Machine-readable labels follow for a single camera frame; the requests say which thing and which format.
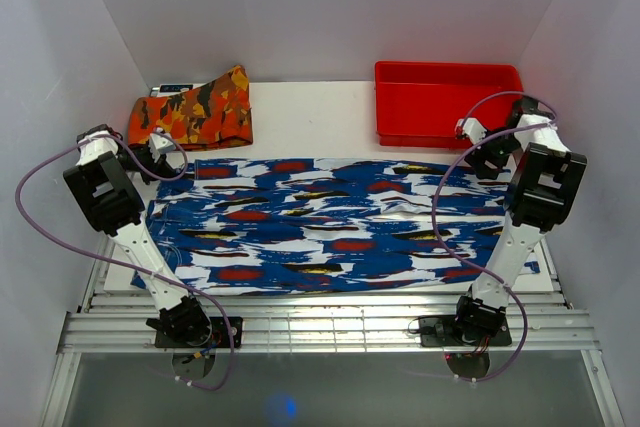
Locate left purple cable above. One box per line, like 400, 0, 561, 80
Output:
14, 129, 236, 392

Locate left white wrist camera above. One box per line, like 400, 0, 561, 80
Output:
148, 129, 176, 162

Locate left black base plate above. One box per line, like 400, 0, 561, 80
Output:
153, 316, 244, 349

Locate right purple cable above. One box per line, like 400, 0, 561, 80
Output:
430, 90, 558, 385

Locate blue white red patterned trousers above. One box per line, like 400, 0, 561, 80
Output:
145, 158, 510, 296

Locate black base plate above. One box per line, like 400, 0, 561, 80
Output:
408, 315, 512, 348
153, 316, 244, 349

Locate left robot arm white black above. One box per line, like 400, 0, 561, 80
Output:
63, 124, 212, 347

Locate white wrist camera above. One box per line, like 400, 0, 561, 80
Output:
148, 129, 176, 162
454, 117, 489, 149

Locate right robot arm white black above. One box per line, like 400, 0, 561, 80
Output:
451, 94, 588, 345

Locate purple cable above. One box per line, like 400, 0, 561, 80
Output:
14, 129, 236, 392
430, 90, 558, 385

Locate orange camouflage folded trousers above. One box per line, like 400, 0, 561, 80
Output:
127, 65, 254, 151

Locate aluminium rail frame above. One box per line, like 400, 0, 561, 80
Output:
57, 151, 601, 358

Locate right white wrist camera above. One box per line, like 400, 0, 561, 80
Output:
454, 117, 489, 149

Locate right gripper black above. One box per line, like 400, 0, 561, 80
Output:
464, 124, 523, 181

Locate red plastic tray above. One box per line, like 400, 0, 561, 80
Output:
374, 61, 523, 150

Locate small blue white label card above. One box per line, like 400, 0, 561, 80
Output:
150, 83, 194, 97

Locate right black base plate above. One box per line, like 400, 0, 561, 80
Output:
408, 315, 512, 348

